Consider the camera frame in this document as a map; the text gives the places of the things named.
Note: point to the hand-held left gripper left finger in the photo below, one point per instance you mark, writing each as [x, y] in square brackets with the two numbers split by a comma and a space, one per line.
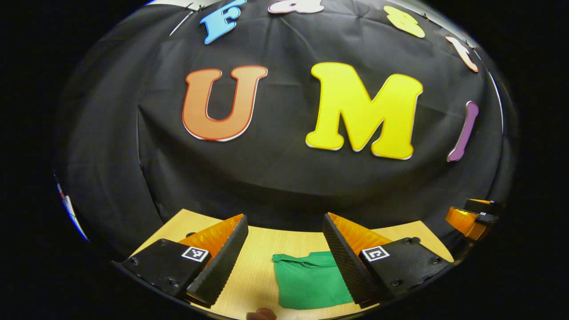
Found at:
[222, 262]

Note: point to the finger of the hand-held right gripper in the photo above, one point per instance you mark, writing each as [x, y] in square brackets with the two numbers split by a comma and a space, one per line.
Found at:
[482, 206]
[462, 222]

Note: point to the white and blue wall poster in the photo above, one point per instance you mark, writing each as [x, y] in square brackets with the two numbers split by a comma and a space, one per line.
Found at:
[70, 212]

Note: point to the black backdrop cloth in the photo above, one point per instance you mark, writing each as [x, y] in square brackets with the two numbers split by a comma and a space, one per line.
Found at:
[284, 178]

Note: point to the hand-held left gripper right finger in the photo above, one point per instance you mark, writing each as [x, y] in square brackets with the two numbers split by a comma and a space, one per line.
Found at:
[344, 262]

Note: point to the green T-shirt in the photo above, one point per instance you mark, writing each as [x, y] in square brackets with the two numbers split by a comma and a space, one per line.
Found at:
[306, 280]

